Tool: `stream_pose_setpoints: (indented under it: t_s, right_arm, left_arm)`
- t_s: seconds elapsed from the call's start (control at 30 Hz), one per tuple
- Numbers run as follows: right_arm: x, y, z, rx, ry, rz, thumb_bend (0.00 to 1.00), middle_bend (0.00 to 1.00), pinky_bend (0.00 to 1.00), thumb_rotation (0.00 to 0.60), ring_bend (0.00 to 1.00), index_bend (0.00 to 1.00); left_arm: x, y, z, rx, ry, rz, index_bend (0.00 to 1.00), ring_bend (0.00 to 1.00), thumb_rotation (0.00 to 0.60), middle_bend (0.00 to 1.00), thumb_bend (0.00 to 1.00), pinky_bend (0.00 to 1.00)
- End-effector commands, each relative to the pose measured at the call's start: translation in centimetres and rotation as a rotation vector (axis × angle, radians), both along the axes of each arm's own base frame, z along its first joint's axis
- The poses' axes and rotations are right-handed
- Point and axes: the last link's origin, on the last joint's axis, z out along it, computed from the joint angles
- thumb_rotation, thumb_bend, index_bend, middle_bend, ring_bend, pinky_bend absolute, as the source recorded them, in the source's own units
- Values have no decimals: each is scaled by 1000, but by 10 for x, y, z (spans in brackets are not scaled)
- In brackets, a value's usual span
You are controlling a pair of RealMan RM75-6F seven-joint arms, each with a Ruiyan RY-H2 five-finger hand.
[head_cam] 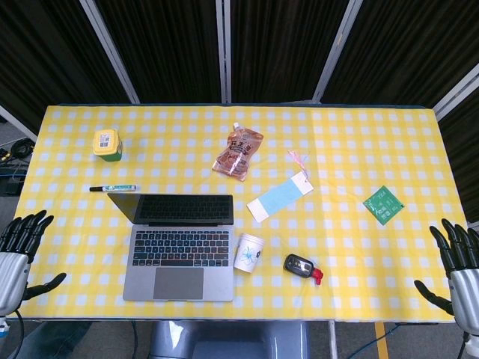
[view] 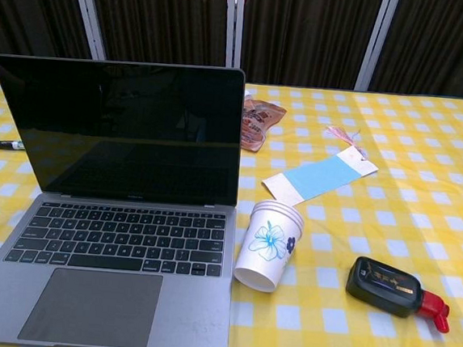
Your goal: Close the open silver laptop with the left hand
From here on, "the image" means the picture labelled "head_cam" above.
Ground black bottle with red cap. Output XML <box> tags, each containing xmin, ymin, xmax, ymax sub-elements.
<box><xmin>283</xmin><ymin>254</ymin><xmax>325</xmax><ymax>286</ymax></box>

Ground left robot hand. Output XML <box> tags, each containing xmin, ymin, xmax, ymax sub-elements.
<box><xmin>0</xmin><ymin>209</ymin><xmax>67</xmax><ymax>317</ymax></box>

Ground white paper cup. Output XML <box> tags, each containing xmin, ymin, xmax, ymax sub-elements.
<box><xmin>234</xmin><ymin>233</ymin><xmax>266</xmax><ymax>273</ymax></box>

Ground black capped marker pen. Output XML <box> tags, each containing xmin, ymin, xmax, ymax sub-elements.
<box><xmin>89</xmin><ymin>184</ymin><xmax>137</xmax><ymax>193</ymax></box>

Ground brown drink pouch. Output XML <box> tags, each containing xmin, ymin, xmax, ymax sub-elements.
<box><xmin>211</xmin><ymin>122</ymin><xmax>264</xmax><ymax>182</ymax></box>

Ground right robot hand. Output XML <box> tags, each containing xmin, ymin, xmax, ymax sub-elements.
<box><xmin>414</xmin><ymin>218</ymin><xmax>479</xmax><ymax>325</ymax></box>

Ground yellow checkered tablecloth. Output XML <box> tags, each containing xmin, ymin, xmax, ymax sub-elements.
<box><xmin>7</xmin><ymin>105</ymin><xmax>473</xmax><ymax>323</ymax></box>

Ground silver laptop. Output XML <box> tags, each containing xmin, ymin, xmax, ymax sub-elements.
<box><xmin>106</xmin><ymin>192</ymin><xmax>235</xmax><ymax>303</ymax></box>

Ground floor cables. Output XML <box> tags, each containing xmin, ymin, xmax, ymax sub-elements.
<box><xmin>0</xmin><ymin>136</ymin><xmax>37</xmax><ymax>197</ymax></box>

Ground blue white tasselled bookmark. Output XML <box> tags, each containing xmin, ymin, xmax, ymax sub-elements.
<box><xmin>246</xmin><ymin>150</ymin><xmax>314</xmax><ymax>224</ymax></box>

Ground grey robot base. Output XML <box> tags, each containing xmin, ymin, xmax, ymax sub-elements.
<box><xmin>148</xmin><ymin>319</ymin><xmax>311</xmax><ymax>359</ymax></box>

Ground yellow lidded green container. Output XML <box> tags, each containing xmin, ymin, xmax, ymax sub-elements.
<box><xmin>92</xmin><ymin>128</ymin><xmax>123</xmax><ymax>164</ymax></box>

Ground green square packet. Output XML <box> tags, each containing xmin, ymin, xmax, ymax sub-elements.
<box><xmin>363</xmin><ymin>185</ymin><xmax>406</xmax><ymax>227</ymax></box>

